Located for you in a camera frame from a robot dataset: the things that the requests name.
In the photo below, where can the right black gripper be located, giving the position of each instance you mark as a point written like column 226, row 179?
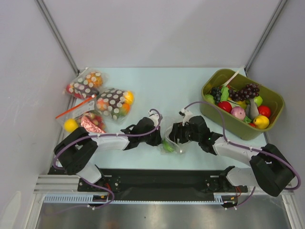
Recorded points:
column 179, row 132

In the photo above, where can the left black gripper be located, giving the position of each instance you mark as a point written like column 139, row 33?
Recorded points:
column 157, row 140

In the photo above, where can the green fake apple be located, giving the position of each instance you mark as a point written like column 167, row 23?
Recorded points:
column 167, row 147

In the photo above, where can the clear zip top bag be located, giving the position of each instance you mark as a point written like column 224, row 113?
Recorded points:
column 166, row 128

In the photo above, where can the yellow fake lemon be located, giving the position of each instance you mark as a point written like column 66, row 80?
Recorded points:
column 261, row 122

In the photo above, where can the purple fake grape bunch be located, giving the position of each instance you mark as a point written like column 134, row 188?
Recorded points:
column 250, row 91

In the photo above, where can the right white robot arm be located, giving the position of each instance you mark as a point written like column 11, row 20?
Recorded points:
column 267, row 169

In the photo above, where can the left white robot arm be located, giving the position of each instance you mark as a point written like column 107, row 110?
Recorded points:
column 73, row 154

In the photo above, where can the polka dot bag near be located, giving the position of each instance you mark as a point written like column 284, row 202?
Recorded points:
column 115, row 103

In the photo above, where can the polka dot bag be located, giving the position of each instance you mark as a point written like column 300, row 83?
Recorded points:
column 87, row 84
column 115, row 103

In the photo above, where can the grey fake fish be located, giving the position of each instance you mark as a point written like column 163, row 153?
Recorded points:
column 252, row 110

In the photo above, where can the orange zip clear bag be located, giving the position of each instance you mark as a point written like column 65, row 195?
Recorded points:
column 86, row 115

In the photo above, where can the polka dot bag far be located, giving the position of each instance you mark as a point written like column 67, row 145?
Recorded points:
column 87, row 84

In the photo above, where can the yellow lemon in bag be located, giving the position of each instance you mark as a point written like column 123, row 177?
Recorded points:
column 70, row 125

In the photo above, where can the red tomato in bin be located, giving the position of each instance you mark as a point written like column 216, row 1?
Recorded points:
column 226, row 106

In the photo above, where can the pink onion in bin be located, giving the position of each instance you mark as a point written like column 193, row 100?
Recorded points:
column 238, row 112

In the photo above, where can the green lettuce in bin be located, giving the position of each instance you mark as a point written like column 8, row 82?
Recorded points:
column 247, row 120

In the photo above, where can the olive green plastic bin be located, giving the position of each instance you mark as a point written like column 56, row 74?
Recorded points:
column 238, row 127

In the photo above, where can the green apple in bin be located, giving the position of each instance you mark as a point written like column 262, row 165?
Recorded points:
column 258, row 100

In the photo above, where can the red apple in bin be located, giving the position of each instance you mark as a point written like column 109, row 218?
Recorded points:
column 265, row 111

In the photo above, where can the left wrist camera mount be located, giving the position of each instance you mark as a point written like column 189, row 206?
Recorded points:
column 155, row 116

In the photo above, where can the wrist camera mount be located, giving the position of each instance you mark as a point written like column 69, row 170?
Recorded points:
column 155, row 116
column 186, row 115

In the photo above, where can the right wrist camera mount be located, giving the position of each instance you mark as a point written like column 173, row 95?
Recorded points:
column 186, row 115

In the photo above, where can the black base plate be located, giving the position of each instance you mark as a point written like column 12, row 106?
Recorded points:
column 167, row 182

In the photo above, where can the white cable duct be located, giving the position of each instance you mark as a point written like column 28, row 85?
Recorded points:
column 136, row 198

